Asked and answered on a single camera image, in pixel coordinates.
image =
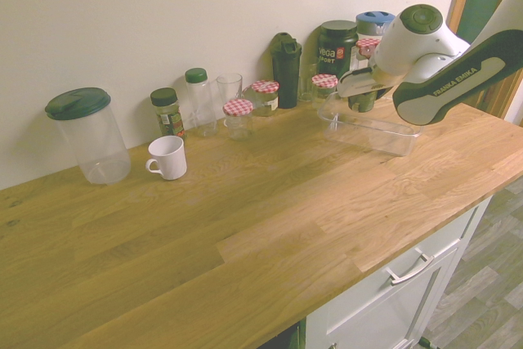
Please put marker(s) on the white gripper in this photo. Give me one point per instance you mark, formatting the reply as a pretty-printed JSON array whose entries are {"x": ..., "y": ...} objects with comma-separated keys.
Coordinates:
[{"x": 359, "y": 82}]

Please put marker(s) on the dark green cereal cup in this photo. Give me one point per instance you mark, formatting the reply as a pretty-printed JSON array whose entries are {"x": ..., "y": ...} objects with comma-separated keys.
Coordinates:
[{"x": 363, "y": 103}]

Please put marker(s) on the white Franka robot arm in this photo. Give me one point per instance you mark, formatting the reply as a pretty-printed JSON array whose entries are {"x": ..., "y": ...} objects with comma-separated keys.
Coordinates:
[{"x": 445, "y": 83}]

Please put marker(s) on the clear rectangular plastic container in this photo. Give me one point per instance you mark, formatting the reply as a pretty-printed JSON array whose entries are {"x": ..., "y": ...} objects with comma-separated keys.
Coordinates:
[{"x": 367, "y": 136}]

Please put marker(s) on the tall clear container blue lid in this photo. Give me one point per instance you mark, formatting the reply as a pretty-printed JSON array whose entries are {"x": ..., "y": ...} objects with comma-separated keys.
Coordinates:
[{"x": 372, "y": 22}]

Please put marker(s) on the glass jar red checked lid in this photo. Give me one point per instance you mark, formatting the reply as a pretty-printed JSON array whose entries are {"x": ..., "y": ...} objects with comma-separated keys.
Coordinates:
[
  {"x": 265, "y": 97},
  {"x": 365, "y": 48},
  {"x": 238, "y": 120},
  {"x": 323, "y": 87}
]

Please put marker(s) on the black Vega Sport tub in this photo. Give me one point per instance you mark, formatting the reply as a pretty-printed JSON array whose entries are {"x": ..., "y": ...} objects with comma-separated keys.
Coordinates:
[{"x": 335, "y": 50}]

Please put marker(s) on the small clear glass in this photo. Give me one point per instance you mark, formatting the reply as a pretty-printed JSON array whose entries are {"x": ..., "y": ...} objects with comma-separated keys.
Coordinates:
[{"x": 306, "y": 85}]

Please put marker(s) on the black shaker bottle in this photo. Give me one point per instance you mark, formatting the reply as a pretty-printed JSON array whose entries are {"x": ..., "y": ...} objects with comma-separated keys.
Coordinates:
[{"x": 287, "y": 73}]

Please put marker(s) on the tall clear drinking glass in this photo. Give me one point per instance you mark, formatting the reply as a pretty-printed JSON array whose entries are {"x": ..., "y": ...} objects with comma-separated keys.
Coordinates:
[{"x": 229, "y": 87}]

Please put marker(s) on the clear bottle green cap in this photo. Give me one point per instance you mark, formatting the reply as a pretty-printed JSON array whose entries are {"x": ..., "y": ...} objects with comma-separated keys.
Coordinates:
[{"x": 199, "y": 101}]

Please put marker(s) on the spice jar dark lid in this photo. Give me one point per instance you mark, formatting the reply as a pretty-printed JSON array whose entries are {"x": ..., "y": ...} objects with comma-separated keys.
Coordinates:
[{"x": 168, "y": 116}]

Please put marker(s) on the white ceramic mug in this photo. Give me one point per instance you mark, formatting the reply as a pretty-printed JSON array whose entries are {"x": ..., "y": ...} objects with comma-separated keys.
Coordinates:
[{"x": 169, "y": 159}]

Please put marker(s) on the white kitchen cabinet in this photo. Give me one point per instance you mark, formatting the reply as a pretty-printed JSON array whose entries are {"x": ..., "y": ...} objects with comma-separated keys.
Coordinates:
[{"x": 388, "y": 304}]

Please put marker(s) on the large clear canister green lid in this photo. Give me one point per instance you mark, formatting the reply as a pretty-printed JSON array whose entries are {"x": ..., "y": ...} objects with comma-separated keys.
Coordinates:
[{"x": 92, "y": 136}]

